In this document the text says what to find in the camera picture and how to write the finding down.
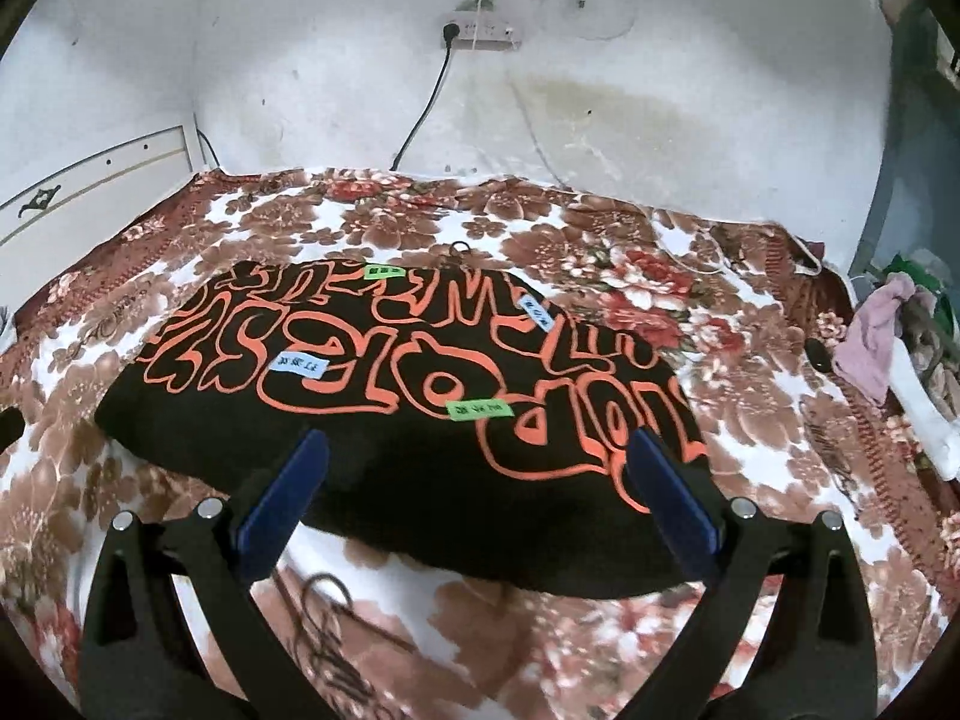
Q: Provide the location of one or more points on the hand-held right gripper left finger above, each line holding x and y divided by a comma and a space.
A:
285, 499

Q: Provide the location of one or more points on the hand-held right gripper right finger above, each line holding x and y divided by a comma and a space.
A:
673, 499

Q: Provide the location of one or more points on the black garment with orange print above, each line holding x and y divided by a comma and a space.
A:
420, 420

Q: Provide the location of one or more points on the floral brown bed blanket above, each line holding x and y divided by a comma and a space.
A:
750, 390

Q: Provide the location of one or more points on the pink cloth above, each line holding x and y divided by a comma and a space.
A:
874, 345

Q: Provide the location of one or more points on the white cloth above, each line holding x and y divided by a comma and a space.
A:
926, 412

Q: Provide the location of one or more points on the green cloth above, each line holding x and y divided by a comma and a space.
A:
911, 270

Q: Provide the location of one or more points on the white headboard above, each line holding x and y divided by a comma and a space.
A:
90, 180

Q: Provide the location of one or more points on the grey cabinet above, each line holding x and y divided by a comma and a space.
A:
904, 135

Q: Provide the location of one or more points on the white power strip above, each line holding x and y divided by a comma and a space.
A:
480, 34

